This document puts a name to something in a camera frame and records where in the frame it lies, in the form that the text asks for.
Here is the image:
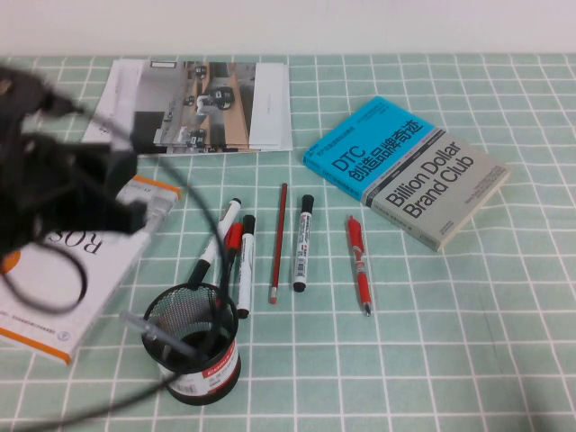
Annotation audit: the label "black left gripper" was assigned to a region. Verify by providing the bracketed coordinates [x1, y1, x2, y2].
[22, 134, 149, 244]

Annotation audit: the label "grey pen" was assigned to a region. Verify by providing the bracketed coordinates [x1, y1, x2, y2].
[119, 309, 206, 364]

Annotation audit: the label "black mesh pen holder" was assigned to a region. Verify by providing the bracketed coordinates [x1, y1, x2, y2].
[141, 282, 243, 407]

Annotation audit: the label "red gel pen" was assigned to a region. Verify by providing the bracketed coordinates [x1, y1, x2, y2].
[346, 214, 373, 318]

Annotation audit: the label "white orange ROS book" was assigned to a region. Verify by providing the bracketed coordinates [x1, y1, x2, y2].
[0, 175, 182, 366]

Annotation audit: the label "white photo brochure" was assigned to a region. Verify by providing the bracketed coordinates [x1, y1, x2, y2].
[134, 62, 293, 157]
[82, 59, 292, 152]
[137, 62, 294, 159]

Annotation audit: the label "slim white marker black cap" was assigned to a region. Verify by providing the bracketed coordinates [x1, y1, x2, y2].
[186, 197, 243, 289]

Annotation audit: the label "black marker red cap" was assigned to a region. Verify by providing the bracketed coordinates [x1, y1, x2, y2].
[215, 222, 245, 307]

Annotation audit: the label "white whiteboard marker black cap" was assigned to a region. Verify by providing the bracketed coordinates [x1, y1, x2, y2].
[236, 214, 257, 320]

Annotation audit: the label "red pencil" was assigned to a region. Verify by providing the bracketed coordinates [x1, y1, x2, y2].
[268, 182, 289, 305]

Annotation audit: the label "white labelled marker black ends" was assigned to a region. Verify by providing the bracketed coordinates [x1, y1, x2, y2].
[292, 193, 315, 293]

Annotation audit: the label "blue grey book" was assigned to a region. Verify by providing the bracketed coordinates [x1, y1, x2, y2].
[301, 95, 512, 253]

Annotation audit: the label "green checked tablecloth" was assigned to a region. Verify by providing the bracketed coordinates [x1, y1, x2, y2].
[0, 53, 576, 432]

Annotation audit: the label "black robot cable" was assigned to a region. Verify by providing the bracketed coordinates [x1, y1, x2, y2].
[0, 240, 89, 314]
[0, 105, 233, 432]

